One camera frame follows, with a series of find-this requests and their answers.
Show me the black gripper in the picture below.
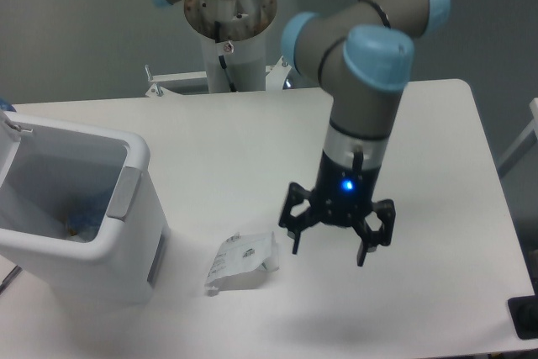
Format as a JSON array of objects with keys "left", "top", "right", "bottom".
[{"left": 278, "top": 149, "right": 397, "bottom": 267}]

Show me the white paper package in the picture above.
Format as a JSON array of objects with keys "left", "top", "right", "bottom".
[{"left": 204, "top": 231, "right": 279, "bottom": 294}]

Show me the clear plastic water bottle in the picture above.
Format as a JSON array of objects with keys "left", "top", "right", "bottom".
[{"left": 66, "top": 192, "right": 112, "bottom": 241}]

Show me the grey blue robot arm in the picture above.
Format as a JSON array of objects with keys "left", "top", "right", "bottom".
[{"left": 152, "top": 0, "right": 451, "bottom": 262}]

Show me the white plastic trash can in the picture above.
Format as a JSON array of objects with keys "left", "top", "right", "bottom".
[{"left": 1, "top": 111, "right": 170, "bottom": 303}]

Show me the black object at table edge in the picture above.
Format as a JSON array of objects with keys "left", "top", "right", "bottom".
[{"left": 508, "top": 295, "right": 537, "bottom": 341}]

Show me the blue object at left edge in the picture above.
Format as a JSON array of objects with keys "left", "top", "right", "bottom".
[{"left": 0, "top": 98, "right": 16, "bottom": 112}]

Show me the white metal base frame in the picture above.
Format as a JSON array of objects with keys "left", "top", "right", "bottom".
[{"left": 145, "top": 57, "right": 308, "bottom": 98}]

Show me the white frame at right edge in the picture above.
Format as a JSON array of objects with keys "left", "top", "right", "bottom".
[{"left": 497, "top": 98, "right": 537, "bottom": 178}]

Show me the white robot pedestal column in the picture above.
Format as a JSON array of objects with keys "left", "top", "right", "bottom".
[{"left": 184, "top": 0, "right": 277, "bottom": 93}]

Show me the black cable on pedestal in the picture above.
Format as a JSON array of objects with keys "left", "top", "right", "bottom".
[{"left": 213, "top": 20, "right": 238, "bottom": 93}]

